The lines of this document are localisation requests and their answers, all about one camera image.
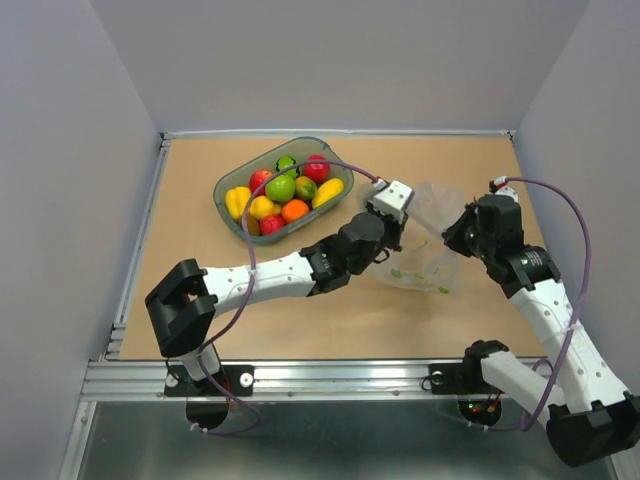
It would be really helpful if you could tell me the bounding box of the clear plastic bag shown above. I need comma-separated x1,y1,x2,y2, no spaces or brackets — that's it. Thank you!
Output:
365,182,464,294

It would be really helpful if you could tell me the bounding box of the green fruit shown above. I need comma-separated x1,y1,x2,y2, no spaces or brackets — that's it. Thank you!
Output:
265,174,296,203

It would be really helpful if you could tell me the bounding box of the yellow toy pear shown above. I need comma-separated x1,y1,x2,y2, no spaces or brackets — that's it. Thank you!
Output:
249,195,281,221

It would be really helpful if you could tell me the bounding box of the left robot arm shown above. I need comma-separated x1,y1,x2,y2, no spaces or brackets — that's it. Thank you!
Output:
145,209,408,394

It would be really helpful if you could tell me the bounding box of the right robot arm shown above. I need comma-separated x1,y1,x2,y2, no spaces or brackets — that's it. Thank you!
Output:
442,194,639,467

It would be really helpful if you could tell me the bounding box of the orange toy fruit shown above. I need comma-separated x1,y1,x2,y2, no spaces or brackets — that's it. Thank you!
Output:
280,199,310,224

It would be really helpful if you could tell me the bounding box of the yellow toy mango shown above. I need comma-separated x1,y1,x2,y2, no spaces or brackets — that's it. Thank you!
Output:
312,178,345,209

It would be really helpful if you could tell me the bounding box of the red apple right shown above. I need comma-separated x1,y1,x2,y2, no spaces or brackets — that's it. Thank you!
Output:
303,155,331,184

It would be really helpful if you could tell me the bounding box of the red apple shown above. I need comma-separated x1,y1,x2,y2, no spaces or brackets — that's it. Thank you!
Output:
248,169,273,196
303,155,331,184

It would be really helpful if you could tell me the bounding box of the red toy strawberry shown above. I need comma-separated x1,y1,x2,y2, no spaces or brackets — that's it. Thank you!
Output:
259,215,287,236

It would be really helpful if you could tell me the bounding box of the grey-green plastic basin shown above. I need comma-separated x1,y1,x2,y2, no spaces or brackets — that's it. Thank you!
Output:
213,137,354,245

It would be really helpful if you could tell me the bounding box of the green toy watermelon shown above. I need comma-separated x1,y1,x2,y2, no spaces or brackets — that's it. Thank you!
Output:
275,155,302,179

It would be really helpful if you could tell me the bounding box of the red apple left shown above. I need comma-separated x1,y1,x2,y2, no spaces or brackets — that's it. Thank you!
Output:
248,169,273,196

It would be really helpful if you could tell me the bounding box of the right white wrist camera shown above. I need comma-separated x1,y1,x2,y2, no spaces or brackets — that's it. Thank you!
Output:
489,176,519,203

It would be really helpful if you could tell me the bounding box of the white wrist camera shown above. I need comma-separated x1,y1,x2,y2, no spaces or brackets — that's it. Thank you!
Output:
365,178,414,224
489,176,519,203

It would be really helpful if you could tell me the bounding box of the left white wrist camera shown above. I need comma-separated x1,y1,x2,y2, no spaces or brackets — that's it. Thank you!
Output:
365,178,414,224

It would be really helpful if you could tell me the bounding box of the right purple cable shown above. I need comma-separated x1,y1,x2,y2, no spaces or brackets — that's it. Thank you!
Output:
499,177,594,432

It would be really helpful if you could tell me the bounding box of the aluminium front rail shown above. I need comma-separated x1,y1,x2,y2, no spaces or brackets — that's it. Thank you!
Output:
80,359,450,403

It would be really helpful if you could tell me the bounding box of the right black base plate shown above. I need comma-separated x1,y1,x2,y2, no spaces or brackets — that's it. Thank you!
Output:
422,362,482,395

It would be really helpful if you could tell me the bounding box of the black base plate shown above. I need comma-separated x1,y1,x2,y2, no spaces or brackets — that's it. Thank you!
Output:
422,362,482,395
163,364,254,398

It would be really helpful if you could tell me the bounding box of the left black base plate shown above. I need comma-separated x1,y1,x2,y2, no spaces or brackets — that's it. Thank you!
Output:
163,364,254,398

